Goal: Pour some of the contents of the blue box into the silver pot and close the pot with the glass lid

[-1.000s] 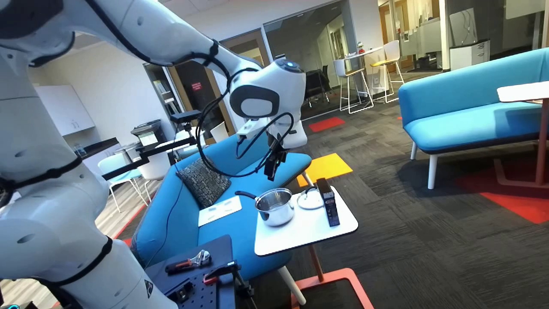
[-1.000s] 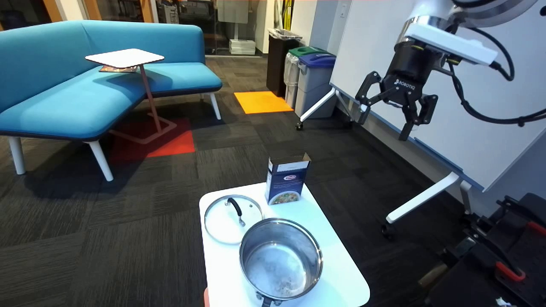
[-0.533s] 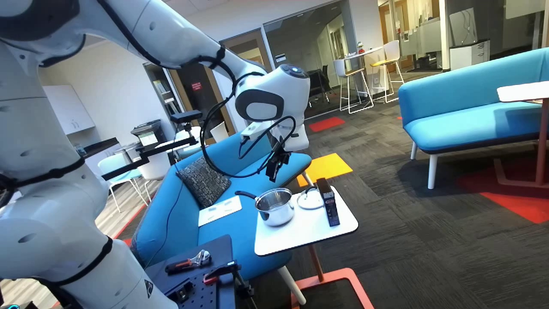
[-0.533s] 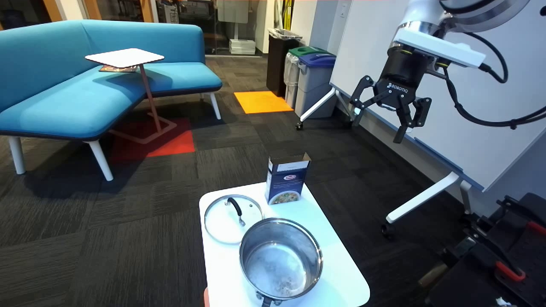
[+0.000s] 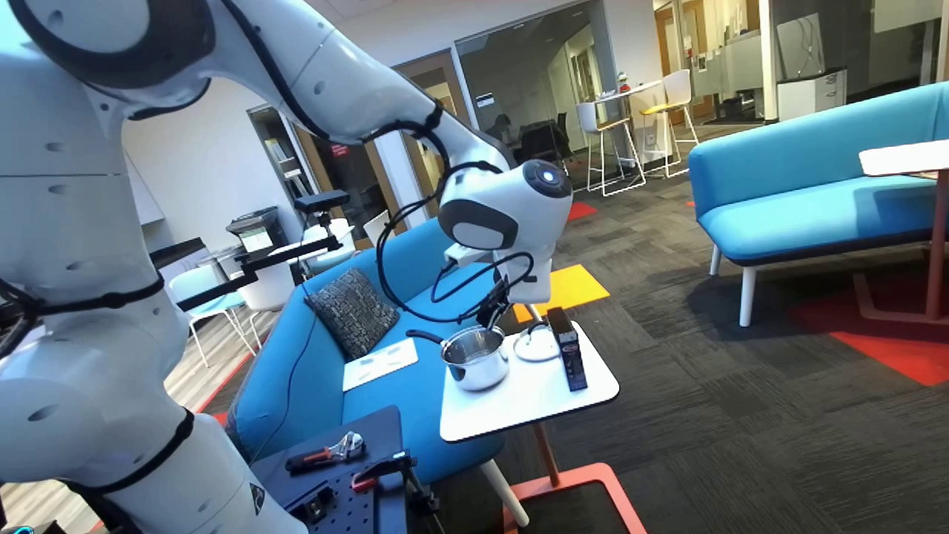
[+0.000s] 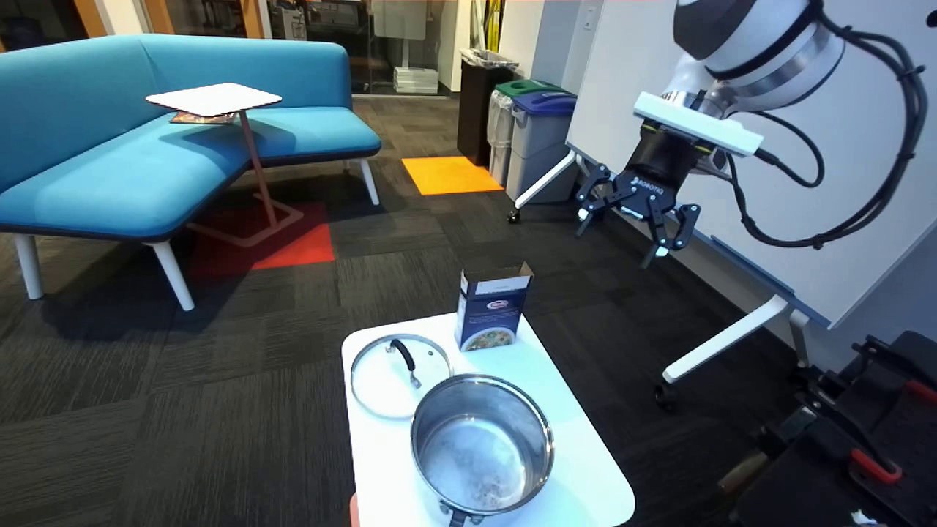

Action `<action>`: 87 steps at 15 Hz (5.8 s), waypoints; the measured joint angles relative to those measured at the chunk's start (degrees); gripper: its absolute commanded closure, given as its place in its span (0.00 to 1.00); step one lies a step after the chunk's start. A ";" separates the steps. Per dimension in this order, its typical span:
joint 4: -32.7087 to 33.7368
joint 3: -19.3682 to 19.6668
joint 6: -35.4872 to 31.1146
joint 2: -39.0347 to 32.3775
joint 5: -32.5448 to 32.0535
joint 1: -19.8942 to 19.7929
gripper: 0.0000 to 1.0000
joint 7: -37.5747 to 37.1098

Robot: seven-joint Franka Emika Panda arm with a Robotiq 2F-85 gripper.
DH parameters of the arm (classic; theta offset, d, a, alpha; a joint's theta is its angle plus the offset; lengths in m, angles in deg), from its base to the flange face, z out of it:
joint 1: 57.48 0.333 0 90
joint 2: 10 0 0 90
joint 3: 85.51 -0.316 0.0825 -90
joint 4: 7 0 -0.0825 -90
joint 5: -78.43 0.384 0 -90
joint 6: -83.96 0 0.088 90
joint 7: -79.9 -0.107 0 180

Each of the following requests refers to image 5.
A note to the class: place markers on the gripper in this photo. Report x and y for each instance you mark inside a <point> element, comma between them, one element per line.
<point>499,297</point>

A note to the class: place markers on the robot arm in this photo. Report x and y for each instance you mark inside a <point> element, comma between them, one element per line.
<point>81,245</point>

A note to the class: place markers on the glass lid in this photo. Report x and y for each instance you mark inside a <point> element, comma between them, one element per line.
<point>535,347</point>

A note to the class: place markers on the silver pot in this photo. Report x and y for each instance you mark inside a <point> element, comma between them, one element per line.
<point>478,363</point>

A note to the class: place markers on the blue box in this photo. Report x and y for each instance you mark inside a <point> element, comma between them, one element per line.
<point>571,356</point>

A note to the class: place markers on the white paper sheet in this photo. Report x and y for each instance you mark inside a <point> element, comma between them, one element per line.
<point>379,363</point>

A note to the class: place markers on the grey patterned pillow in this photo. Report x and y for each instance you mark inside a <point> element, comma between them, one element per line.
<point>354,311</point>

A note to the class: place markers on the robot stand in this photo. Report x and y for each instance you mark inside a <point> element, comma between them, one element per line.
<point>371,445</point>

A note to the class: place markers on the black and red clamp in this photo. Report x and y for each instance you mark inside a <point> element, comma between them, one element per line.
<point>385,469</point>

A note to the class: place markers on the row of white bar stools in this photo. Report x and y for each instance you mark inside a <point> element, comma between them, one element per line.
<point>615,126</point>

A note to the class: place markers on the blue sofa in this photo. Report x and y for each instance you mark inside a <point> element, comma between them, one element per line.
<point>808,208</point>
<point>296,371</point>

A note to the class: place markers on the office printer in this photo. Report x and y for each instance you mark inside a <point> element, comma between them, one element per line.
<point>256,230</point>

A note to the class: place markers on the bookshelf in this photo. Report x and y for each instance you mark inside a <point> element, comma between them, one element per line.
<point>280,156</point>

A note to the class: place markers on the white chair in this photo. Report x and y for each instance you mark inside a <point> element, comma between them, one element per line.
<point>196,293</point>

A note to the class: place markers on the white cabinet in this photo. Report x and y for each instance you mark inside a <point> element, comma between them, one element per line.
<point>812,95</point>

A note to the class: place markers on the white side table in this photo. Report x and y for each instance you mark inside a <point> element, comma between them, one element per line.
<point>908,157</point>

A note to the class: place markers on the camera on mount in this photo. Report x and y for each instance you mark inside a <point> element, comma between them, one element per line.
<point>259,267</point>

